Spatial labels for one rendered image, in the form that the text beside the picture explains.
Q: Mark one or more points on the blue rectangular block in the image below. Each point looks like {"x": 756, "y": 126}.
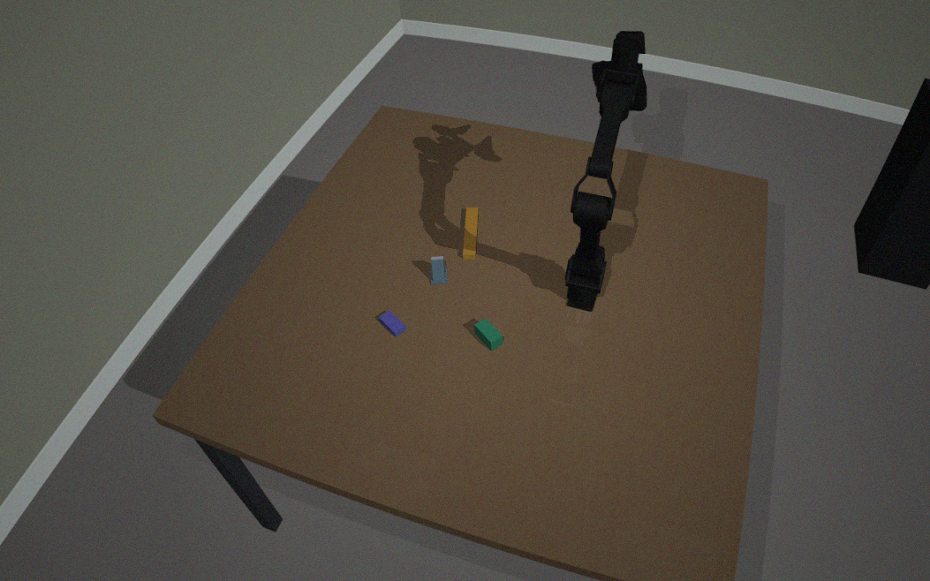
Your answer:
{"x": 392, "y": 323}

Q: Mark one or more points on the yellow bar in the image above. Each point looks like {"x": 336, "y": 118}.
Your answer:
{"x": 470, "y": 239}

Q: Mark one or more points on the green block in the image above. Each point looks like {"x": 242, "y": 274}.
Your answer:
{"x": 488, "y": 334}

